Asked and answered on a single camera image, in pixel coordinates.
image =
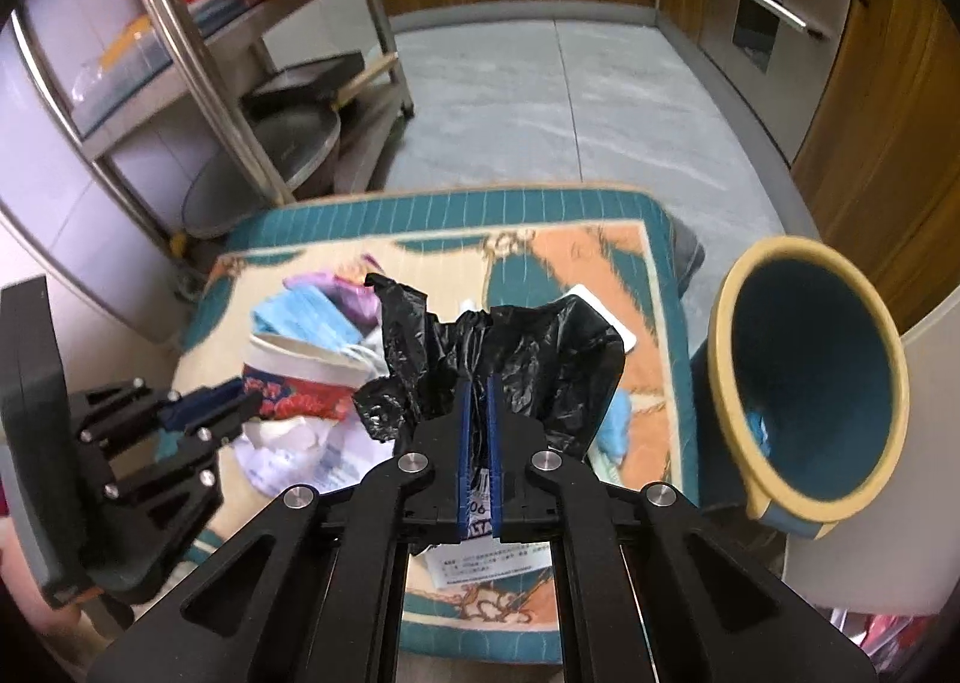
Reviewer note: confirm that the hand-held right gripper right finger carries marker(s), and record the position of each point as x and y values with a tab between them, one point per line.
493	443

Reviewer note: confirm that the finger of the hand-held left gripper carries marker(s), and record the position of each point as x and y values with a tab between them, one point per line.
180	495
217	402

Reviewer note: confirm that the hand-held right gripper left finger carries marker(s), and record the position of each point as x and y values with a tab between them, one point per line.
463	443

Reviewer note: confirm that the paper bowl with red pattern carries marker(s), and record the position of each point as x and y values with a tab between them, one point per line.
300	383

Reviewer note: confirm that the black plastic bag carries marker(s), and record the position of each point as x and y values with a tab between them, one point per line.
555	353

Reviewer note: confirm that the purple spray bottle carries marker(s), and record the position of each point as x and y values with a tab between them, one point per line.
352	300

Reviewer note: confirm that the teal bin with yellow rim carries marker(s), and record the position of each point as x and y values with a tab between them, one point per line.
817	368

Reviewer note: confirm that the white printed plastic packaging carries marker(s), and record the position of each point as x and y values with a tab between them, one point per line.
300	458

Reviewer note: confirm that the blue face mask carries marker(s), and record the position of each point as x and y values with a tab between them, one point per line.
300	319

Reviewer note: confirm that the light blue crumpled cloth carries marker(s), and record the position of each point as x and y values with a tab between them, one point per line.
615	428

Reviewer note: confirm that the white printed paper sheet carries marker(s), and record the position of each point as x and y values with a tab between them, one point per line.
487	567

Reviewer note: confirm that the white card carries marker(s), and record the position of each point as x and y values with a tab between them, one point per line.
592	297

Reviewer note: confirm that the teal and orange patterned cushion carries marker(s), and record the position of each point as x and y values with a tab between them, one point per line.
570	263

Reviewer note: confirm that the round grey pan lid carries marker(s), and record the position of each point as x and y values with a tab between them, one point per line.
217	195

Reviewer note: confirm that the light blue crumpled wrapper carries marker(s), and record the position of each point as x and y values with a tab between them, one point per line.
756	434

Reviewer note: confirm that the dark grey object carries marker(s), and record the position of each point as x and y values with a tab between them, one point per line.
688	255

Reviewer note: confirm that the white appliance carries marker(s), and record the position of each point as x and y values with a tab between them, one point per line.
52	150

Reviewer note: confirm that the clear plastic container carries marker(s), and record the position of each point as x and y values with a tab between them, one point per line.
120	75

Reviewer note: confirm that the stainless steel rack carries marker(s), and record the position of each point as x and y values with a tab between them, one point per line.
172	38

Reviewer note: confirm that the clear plastic packaging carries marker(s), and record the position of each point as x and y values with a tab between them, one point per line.
885	634

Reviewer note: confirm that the stainless steel oven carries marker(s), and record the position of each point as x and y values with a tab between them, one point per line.
765	15

